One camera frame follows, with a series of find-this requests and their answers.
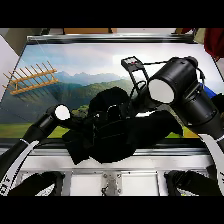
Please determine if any black garment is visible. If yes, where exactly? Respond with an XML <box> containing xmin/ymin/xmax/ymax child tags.
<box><xmin>61</xmin><ymin>86</ymin><xmax>184</xmax><ymax>166</ymax></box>

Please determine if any brown wooden rack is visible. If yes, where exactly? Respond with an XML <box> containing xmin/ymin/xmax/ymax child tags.
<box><xmin>1</xmin><ymin>60</ymin><xmax>59</xmax><ymax>96</ymax></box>

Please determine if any blue garment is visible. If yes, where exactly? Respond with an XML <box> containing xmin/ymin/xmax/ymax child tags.
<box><xmin>202</xmin><ymin>83</ymin><xmax>216</xmax><ymax>100</ymax></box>

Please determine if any red garment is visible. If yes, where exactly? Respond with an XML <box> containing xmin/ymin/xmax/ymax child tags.
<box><xmin>203</xmin><ymin>27</ymin><xmax>224</xmax><ymax>62</ymax></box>

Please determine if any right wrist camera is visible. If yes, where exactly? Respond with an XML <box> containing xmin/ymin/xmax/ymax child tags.
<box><xmin>120</xmin><ymin>55</ymin><xmax>148</xmax><ymax>101</ymax></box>

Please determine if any silver frame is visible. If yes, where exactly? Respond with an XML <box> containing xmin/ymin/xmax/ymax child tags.
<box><xmin>0</xmin><ymin>33</ymin><xmax>224</xmax><ymax>197</ymax></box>

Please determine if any black cable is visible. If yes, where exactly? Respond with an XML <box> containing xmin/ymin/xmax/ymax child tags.
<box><xmin>143</xmin><ymin>59</ymin><xmax>173</xmax><ymax>66</ymax></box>

